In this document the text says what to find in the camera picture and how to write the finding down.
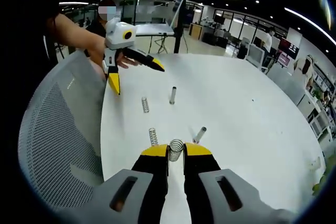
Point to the person's body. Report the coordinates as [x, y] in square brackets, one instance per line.
[47, 6]

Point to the grey mesh office chair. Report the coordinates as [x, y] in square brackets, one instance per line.
[57, 134]

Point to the person's left forearm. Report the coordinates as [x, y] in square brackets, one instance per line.
[76, 31]

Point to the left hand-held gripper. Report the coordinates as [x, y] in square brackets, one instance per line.
[120, 33]

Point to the white shelf unit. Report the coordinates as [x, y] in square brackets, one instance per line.
[321, 121]

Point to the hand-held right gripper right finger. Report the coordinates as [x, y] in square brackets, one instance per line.
[204, 182]

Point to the open silver laptop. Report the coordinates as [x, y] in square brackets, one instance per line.
[164, 26]

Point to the metal coil spring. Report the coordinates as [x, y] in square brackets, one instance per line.
[145, 104]
[153, 137]
[176, 149]

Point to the monitor with red screen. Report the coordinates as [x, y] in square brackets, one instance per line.
[288, 48]

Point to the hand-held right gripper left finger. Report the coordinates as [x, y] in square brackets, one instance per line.
[147, 182]

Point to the silver metal pin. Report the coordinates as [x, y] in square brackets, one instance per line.
[199, 135]
[173, 95]

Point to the black upright pole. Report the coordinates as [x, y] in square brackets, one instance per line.
[179, 24]

